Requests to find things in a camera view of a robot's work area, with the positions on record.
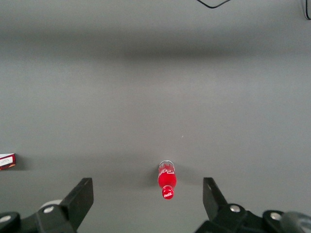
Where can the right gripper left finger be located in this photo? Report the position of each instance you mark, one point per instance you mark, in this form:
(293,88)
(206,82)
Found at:
(79,201)

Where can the red cola bottle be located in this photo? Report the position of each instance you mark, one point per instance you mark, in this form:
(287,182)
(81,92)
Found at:
(167,180)

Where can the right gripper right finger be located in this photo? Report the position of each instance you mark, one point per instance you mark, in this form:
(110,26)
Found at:
(216,204)

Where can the red cookie box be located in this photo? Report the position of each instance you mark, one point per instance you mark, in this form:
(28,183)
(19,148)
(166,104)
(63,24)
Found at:
(7,161)

